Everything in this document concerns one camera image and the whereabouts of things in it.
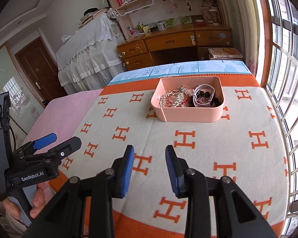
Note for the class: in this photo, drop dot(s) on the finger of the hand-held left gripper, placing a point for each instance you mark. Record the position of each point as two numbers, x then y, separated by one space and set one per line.
46 140
69 145

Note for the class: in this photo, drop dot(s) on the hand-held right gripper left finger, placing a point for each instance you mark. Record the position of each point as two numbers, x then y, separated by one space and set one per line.
128 171

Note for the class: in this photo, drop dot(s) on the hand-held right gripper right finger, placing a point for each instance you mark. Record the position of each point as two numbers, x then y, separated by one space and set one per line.
170 171

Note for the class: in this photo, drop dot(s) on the pink jewelry box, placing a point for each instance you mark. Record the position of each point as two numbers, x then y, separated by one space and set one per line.
188 115

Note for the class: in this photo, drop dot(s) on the pink band smart watch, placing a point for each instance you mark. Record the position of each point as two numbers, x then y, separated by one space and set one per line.
202 87

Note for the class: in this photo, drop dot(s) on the person's left forearm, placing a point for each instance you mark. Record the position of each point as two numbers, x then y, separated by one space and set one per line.
15 225

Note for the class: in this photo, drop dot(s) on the person's left hand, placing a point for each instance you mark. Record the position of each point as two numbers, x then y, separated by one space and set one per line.
38 200

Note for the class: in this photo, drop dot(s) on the pink bed sheet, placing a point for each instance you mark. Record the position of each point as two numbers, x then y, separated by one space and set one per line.
64 114

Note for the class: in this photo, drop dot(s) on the orange patterned blanket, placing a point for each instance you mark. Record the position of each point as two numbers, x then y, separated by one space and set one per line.
213 141

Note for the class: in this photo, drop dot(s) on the glass sliding door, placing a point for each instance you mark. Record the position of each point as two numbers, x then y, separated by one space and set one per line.
19 91

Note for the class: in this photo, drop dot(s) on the brown wooden door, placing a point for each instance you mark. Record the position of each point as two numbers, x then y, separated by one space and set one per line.
37 67

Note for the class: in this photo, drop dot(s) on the white lace covered cabinet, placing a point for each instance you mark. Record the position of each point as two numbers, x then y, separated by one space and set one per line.
87 52

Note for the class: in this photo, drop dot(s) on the blue leaf print sheet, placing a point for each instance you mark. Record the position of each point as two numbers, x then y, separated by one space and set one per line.
213 67

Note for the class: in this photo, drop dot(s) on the pile of books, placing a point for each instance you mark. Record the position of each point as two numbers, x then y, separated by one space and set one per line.
89 18

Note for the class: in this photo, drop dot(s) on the wooden desk with drawers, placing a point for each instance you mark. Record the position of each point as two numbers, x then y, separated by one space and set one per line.
168 41

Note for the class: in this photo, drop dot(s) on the stack of magazines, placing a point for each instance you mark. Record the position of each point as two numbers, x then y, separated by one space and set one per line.
224 52

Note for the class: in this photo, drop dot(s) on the black hat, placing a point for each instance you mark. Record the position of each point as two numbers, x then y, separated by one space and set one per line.
89 12

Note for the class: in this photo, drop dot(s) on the desk pen holder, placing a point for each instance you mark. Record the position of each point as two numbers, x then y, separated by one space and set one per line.
140 27

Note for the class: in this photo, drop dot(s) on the white mug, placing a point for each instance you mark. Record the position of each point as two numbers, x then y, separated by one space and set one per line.
161 26

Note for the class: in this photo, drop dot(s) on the tissue box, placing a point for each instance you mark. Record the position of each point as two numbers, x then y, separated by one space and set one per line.
200 22

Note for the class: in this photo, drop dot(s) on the wooden bookshelf hutch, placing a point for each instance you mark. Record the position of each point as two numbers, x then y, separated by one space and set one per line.
151 12

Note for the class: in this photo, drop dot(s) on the pale curtain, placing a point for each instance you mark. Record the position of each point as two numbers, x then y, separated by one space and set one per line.
238 24

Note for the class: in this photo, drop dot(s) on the window with metal grille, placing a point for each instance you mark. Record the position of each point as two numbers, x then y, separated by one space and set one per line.
283 54

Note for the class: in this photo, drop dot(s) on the floral storage jars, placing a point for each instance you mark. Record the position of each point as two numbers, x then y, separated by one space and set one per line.
213 14

